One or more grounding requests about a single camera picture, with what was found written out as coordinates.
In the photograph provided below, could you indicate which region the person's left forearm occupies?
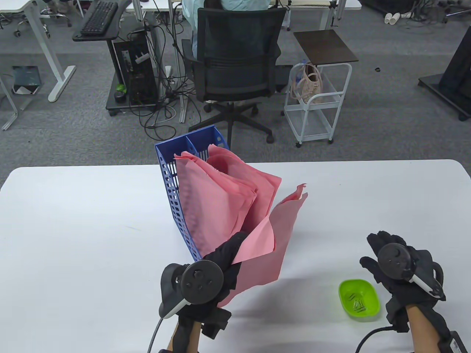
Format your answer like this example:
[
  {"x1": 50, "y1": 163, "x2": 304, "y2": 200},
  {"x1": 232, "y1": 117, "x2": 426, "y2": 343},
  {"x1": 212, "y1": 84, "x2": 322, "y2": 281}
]
[{"x1": 167, "y1": 320, "x2": 203, "y2": 353}]

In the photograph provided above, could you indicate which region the white cart with brown top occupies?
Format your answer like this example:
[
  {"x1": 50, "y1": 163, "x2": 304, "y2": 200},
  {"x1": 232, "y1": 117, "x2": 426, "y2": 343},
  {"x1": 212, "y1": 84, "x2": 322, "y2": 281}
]
[{"x1": 283, "y1": 29, "x2": 359, "y2": 147}]

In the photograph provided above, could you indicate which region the black keyboard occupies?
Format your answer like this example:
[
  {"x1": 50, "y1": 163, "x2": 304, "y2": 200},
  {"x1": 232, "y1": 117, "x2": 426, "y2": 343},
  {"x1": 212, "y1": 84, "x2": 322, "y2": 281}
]
[{"x1": 80, "y1": 0, "x2": 119, "y2": 36}]

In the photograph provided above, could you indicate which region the person's right hand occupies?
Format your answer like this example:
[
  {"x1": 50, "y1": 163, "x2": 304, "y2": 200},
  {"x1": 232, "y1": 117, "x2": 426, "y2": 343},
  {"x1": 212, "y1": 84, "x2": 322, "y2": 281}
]
[{"x1": 360, "y1": 231, "x2": 447, "y2": 333}]

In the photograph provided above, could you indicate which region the grey braided cable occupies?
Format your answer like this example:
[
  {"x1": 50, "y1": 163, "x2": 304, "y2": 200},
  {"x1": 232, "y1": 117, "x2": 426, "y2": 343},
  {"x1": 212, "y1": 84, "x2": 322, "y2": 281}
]
[{"x1": 147, "y1": 317, "x2": 164, "y2": 353}]

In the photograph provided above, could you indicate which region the person's left hand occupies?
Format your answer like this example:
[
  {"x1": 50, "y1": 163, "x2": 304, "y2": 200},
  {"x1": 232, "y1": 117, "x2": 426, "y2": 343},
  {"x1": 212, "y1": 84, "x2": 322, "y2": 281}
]
[{"x1": 176, "y1": 232, "x2": 248, "y2": 353}]

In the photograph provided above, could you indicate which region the tangle of black cables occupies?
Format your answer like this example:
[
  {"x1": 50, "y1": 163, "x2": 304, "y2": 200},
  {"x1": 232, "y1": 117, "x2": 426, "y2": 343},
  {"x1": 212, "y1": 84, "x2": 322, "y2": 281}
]
[{"x1": 127, "y1": 0, "x2": 206, "y2": 141}]

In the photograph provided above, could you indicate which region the black computer cart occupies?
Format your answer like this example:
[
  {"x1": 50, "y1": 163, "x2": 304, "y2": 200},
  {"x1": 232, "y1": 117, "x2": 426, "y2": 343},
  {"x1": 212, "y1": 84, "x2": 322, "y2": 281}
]
[{"x1": 72, "y1": 0, "x2": 164, "y2": 117}]

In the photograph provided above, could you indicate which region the black cable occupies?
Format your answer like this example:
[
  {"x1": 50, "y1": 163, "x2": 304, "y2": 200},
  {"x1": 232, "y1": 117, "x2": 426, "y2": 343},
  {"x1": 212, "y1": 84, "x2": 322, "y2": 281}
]
[{"x1": 355, "y1": 325, "x2": 395, "y2": 353}]

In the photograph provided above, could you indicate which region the blue plastic file holder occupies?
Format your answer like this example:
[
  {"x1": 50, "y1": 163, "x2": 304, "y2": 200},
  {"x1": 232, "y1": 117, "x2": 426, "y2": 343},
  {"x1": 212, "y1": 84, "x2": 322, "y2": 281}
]
[{"x1": 155, "y1": 125, "x2": 230, "y2": 262}]

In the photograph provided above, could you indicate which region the dark teal bag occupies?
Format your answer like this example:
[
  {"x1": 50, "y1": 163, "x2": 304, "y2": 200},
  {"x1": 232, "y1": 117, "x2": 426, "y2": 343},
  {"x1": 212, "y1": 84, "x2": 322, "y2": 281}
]
[{"x1": 11, "y1": 65, "x2": 42, "y2": 95}]

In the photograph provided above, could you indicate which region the black floor stand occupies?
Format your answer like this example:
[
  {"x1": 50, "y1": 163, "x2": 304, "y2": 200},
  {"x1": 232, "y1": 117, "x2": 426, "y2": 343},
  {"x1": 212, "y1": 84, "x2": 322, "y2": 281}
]
[{"x1": 418, "y1": 28, "x2": 471, "y2": 122}]

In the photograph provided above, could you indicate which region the white desk with metal legs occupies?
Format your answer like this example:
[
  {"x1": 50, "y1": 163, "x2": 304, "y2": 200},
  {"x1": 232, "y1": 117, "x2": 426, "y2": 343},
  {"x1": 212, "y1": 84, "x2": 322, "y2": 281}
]
[{"x1": 132, "y1": 0, "x2": 363, "y2": 124}]

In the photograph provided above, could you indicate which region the black white hand controller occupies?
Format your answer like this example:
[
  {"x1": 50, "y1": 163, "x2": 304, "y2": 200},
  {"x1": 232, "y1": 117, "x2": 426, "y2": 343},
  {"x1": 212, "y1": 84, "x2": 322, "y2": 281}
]
[
  {"x1": 159, "y1": 260, "x2": 225, "y2": 320},
  {"x1": 377, "y1": 243, "x2": 446, "y2": 301}
]

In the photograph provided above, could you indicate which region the green plastic bowl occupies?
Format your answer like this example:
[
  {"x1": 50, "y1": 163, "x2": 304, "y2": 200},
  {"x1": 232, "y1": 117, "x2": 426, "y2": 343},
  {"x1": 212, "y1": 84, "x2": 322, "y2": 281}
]
[{"x1": 339, "y1": 279, "x2": 380, "y2": 321}]

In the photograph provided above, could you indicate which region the pink paper stack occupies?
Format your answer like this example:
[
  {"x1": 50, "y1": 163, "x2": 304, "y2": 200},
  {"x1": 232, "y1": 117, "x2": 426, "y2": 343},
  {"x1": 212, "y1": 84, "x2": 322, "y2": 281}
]
[
  {"x1": 174, "y1": 151, "x2": 254, "y2": 258},
  {"x1": 180, "y1": 154, "x2": 258, "y2": 254},
  {"x1": 216, "y1": 183, "x2": 308, "y2": 309},
  {"x1": 205, "y1": 143, "x2": 282, "y2": 236}
]

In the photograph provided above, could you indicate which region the black mesh office chair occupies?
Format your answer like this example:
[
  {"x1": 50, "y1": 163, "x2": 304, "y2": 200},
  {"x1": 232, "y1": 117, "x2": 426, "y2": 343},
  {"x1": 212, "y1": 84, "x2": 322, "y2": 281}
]
[{"x1": 181, "y1": 7, "x2": 287, "y2": 144}]

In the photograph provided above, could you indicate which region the beige handbag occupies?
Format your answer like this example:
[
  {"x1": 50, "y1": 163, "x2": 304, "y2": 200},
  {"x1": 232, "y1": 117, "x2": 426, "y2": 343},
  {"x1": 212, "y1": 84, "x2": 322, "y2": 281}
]
[{"x1": 290, "y1": 63, "x2": 324, "y2": 104}]

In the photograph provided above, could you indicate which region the silver chair base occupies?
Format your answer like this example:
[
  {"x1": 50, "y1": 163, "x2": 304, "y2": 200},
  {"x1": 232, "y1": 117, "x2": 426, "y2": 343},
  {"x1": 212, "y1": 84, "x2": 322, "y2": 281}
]
[{"x1": 15, "y1": 0, "x2": 72, "y2": 38}]

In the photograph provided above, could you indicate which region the black computer tower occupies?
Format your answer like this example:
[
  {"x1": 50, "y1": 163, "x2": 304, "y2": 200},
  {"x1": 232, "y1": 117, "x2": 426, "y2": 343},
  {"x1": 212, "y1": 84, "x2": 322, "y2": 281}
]
[{"x1": 112, "y1": 39, "x2": 159, "y2": 105}]

